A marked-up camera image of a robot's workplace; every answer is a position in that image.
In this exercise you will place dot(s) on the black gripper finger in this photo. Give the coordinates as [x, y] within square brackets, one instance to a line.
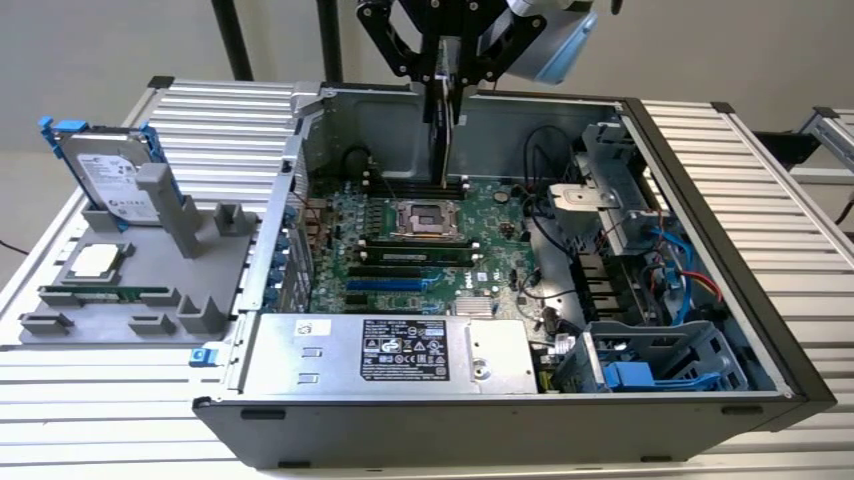
[494, 60]
[394, 45]

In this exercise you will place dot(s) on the graphics card black cooler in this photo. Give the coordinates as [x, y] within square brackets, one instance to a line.
[442, 150]

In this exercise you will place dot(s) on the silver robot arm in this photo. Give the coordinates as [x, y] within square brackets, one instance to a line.
[567, 50]

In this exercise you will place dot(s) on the black stand pole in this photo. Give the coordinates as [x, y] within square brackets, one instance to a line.
[330, 40]
[230, 40]

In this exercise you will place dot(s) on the coin cell battery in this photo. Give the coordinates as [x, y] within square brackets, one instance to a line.
[502, 194]

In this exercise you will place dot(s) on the RAM slot white clips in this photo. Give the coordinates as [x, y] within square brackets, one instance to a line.
[421, 247]
[407, 189]
[362, 259]
[407, 179]

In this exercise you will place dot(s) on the green motherboard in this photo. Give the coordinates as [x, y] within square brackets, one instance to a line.
[494, 225]

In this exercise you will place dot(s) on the CPU socket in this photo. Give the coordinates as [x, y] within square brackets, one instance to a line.
[423, 217]

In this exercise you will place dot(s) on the metal drive cage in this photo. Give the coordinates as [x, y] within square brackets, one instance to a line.
[621, 200]

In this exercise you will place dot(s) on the installed RAM stick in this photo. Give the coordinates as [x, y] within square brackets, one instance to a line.
[441, 257]

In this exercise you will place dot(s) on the long black expansion slot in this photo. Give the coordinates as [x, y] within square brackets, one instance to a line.
[387, 272]

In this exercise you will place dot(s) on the blue expansion slot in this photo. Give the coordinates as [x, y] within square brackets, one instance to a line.
[387, 287]

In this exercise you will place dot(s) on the silver chipset heatsink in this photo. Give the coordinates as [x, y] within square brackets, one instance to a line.
[477, 306]

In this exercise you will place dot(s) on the hard disk blue carrier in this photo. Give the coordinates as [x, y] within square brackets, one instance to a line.
[107, 170]

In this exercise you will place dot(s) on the short black expansion slot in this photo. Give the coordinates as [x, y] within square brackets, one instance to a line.
[357, 301]

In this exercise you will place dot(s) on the neighbouring slatted metal table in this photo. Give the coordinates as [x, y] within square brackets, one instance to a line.
[828, 130]

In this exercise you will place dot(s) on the grey parts rack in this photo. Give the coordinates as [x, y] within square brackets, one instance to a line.
[201, 280]

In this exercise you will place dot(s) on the silver CPU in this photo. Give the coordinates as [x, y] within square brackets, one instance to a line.
[94, 260]

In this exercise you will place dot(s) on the grey disk bay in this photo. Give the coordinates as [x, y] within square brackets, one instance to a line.
[694, 340]

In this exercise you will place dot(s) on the silver power supply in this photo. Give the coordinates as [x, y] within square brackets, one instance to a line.
[301, 365]

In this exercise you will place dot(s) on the empty blue disk carrier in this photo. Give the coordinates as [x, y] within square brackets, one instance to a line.
[628, 375]

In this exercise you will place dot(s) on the loose green RAM stick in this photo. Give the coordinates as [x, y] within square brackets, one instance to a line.
[107, 296]

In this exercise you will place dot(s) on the blue case latch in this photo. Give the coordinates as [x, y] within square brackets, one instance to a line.
[201, 356]

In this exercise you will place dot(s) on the open black PC case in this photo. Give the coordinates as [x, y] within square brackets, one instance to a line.
[467, 435]

